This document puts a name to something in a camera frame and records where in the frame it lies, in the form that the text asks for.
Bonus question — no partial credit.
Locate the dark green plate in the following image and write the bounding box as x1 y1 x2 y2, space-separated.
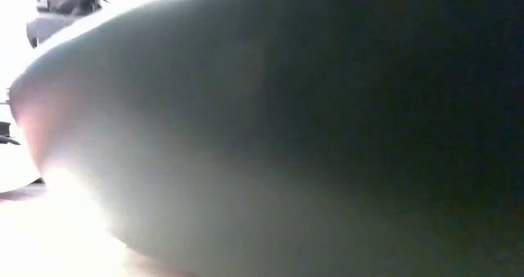
8 0 524 277

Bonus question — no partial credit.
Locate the black background machine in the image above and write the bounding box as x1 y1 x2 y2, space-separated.
0 120 21 147

